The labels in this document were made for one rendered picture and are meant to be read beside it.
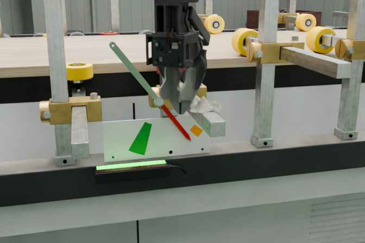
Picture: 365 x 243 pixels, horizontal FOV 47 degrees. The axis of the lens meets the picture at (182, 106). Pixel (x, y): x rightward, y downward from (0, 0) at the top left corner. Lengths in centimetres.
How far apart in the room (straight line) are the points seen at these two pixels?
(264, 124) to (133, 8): 557
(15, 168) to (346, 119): 85
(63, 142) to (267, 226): 80
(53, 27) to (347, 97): 76
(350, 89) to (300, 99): 23
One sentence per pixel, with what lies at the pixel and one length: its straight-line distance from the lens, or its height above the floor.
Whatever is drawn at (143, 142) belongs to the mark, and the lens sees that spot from 102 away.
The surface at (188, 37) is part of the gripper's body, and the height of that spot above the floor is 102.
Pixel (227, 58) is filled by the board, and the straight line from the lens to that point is 125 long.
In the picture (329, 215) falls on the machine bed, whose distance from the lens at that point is 162.
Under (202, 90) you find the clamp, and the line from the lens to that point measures 101.
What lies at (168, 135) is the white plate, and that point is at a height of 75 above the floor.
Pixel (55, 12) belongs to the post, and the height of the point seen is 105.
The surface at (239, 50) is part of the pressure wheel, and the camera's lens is 127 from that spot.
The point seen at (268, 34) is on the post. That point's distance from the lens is 106.
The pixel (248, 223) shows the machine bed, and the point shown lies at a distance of 149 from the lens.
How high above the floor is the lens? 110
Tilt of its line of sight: 16 degrees down
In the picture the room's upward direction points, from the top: straight up
